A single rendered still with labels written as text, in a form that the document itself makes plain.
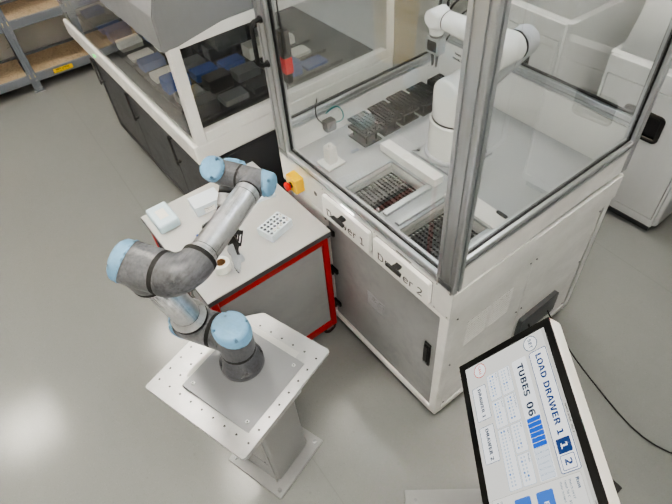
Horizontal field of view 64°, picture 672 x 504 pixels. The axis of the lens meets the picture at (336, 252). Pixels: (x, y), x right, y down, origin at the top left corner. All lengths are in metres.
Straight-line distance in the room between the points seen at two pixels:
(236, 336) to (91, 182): 2.66
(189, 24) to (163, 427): 1.77
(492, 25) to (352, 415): 1.87
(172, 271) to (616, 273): 2.53
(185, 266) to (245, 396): 0.62
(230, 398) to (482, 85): 1.20
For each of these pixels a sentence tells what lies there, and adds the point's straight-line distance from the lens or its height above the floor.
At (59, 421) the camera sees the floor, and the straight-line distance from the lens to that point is 2.98.
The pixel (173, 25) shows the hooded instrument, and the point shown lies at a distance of 2.30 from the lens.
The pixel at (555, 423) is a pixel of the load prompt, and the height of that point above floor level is 1.15.
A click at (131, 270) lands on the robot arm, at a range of 1.39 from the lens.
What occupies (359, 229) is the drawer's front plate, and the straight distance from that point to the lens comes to 2.00.
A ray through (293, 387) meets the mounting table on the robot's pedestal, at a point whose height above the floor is 0.76.
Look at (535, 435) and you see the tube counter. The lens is 1.40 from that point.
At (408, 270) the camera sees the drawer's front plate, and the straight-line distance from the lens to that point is 1.86.
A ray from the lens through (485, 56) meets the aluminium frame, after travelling 1.24.
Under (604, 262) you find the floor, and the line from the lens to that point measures 3.33.
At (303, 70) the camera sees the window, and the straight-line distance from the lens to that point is 1.92.
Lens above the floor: 2.34
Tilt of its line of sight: 48 degrees down
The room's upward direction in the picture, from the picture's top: 6 degrees counter-clockwise
